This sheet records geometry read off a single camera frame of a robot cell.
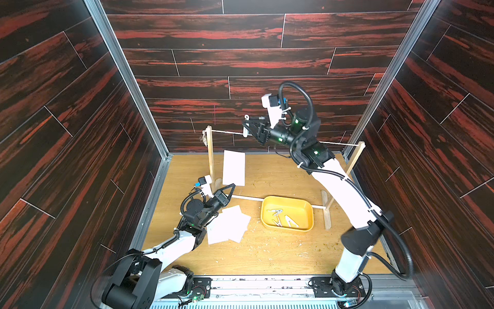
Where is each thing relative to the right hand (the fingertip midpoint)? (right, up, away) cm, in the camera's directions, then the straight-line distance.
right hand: (249, 117), depth 62 cm
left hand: (-5, -24, +13) cm, 28 cm away
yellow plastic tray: (+20, -39, +32) cm, 54 cm away
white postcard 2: (-5, -43, +30) cm, 53 cm away
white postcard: (-6, -17, +16) cm, 24 cm away
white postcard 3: (-8, -38, +34) cm, 52 cm away
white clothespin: (+14, -42, +27) cm, 52 cm away
